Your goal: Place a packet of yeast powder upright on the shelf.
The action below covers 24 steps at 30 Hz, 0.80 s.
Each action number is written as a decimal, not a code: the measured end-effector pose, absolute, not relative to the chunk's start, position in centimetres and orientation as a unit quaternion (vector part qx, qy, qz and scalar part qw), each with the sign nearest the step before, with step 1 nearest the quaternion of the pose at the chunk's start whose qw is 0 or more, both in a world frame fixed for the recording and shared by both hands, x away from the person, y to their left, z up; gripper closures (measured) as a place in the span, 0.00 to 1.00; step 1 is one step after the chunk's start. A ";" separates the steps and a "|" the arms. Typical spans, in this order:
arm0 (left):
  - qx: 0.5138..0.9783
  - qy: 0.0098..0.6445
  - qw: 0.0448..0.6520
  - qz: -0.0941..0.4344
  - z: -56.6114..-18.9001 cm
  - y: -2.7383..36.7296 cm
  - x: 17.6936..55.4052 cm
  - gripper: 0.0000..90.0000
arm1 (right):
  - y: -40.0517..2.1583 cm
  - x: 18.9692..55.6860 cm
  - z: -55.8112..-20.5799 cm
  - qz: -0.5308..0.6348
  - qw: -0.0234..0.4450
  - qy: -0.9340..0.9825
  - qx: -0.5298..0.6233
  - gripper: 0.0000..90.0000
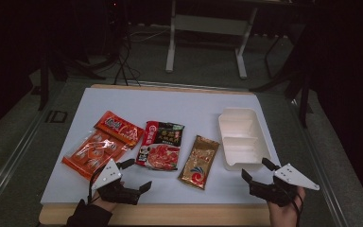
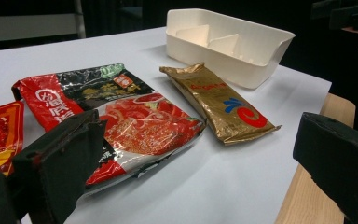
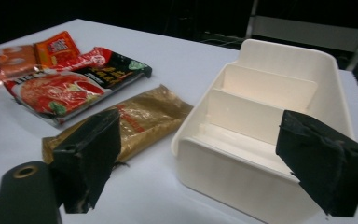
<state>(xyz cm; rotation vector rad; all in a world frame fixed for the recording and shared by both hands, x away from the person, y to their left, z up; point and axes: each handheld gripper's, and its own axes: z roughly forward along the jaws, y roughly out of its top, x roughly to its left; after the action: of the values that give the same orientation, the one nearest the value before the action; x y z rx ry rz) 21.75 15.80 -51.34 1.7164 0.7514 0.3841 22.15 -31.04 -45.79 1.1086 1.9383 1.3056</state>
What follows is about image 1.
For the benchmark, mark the orange red sauce packet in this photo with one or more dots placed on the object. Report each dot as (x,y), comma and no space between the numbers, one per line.
(119,127)

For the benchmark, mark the person's right hand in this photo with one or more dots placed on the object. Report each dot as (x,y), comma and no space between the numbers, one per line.
(285,216)

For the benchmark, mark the white metal desk frame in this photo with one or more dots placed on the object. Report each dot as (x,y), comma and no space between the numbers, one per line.
(211,24)

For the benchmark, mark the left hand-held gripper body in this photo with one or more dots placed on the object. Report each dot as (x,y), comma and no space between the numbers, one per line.
(119,194)

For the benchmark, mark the gold foil packet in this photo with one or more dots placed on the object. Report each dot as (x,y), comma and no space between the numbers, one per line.
(200,164)

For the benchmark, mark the person's left hand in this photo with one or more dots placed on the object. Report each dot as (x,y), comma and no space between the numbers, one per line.
(105,205)

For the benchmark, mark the red and black packet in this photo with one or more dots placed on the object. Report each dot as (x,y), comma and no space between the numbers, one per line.
(162,151)

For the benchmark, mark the black metal stand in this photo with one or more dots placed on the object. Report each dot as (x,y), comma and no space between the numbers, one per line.
(44,82)

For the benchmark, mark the black chair base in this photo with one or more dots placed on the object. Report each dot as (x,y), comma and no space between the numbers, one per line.
(302,94)

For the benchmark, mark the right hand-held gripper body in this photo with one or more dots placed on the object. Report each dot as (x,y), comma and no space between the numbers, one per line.
(274,190)

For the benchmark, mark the clear orange snack packet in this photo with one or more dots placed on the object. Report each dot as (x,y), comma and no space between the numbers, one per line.
(88,154)

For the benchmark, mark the white compartment tray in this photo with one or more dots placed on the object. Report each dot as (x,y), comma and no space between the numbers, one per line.
(242,132)

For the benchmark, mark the wooden table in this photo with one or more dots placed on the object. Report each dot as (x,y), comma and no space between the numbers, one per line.
(170,215)

